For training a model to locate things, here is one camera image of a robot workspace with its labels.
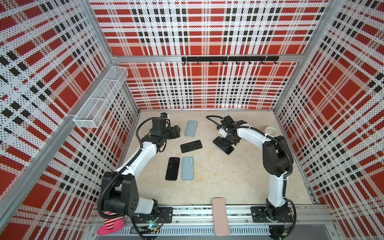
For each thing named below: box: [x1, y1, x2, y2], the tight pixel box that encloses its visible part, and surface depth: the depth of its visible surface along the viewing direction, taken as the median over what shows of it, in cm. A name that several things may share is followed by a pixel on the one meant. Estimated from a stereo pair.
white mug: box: [265, 126, 278, 137], surface depth 100 cm
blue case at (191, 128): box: [184, 120, 198, 137], surface depth 114 cm
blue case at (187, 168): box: [181, 156, 195, 181], surface depth 93 cm
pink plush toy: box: [97, 211, 125, 236], surface depth 68 cm
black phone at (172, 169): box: [165, 157, 180, 181], surface depth 90 cm
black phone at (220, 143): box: [213, 136, 235, 155], surface depth 89 cm
